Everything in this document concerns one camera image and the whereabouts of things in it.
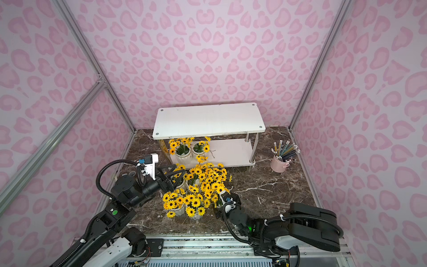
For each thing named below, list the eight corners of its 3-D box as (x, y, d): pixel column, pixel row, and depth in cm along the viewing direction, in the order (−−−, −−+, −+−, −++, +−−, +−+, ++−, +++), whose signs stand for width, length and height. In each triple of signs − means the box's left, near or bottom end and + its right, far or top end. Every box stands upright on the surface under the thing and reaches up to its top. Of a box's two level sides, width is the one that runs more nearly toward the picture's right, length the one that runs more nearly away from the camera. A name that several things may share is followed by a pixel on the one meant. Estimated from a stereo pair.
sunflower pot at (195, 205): (187, 223, 82) (181, 213, 70) (189, 204, 88) (184, 192, 75) (206, 223, 82) (203, 212, 70) (207, 204, 88) (204, 192, 75)
